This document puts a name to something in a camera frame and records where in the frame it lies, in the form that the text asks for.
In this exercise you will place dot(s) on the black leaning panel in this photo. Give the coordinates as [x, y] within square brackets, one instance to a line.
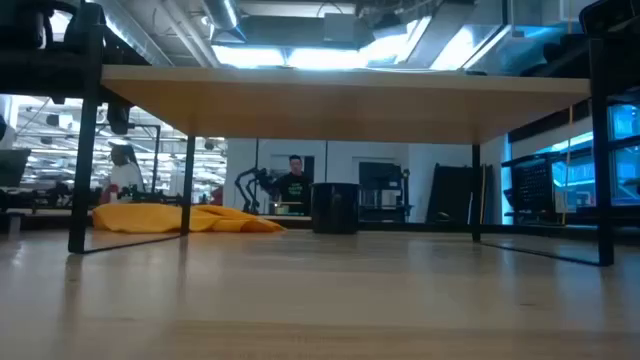
[452, 192]

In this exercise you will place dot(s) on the silver ceiling duct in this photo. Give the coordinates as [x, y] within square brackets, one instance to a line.
[222, 15]

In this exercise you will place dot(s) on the orange cloth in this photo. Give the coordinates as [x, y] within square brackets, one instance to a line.
[165, 219]

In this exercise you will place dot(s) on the wooden shelf with black frame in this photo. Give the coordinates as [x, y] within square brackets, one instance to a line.
[340, 105]

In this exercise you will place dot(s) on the dark monitor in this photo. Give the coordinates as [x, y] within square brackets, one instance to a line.
[12, 167]

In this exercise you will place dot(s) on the black pegboard rack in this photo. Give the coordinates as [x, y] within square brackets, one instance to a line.
[532, 185]

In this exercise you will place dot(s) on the bright ceiling light panel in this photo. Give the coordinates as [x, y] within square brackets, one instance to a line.
[300, 57]

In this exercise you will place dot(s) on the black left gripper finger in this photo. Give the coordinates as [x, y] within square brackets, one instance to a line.
[87, 27]
[120, 117]

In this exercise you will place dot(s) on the black background robot arm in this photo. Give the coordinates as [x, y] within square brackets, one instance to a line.
[260, 177]

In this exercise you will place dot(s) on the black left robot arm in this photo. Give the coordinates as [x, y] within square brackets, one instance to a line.
[22, 25]

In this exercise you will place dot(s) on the black equipment cart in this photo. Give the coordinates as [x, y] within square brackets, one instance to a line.
[375, 175]

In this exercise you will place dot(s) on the black mug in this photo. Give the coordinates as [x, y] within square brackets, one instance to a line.
[335, 207]

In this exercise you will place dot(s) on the black aluminium rig frame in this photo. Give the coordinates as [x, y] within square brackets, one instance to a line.
[400, 227]

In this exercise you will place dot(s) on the person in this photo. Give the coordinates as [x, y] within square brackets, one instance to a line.
[125, 175]
[295, 187]

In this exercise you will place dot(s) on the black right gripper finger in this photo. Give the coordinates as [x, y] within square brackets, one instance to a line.
[615, 17]

